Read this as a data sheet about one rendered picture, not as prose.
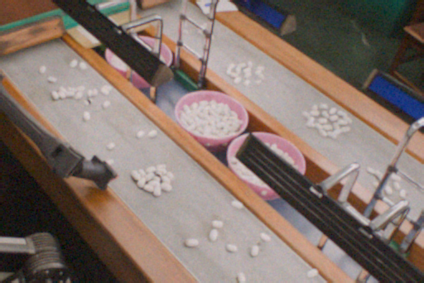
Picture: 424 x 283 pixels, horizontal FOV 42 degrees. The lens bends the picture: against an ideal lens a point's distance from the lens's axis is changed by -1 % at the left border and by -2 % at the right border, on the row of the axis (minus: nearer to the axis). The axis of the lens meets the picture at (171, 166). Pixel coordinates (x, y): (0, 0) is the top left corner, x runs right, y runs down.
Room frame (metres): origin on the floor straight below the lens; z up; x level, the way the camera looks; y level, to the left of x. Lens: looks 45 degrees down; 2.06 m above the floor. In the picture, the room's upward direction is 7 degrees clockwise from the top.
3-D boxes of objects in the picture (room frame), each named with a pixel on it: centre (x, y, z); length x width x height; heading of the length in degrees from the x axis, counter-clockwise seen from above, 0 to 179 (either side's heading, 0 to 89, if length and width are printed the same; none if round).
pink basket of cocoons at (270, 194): (1.38, -0.31, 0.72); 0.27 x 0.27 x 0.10
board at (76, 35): (2.06, 0.34, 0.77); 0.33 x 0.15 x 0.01; 134
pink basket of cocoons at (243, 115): (1.58, -0.12, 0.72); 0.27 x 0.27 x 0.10
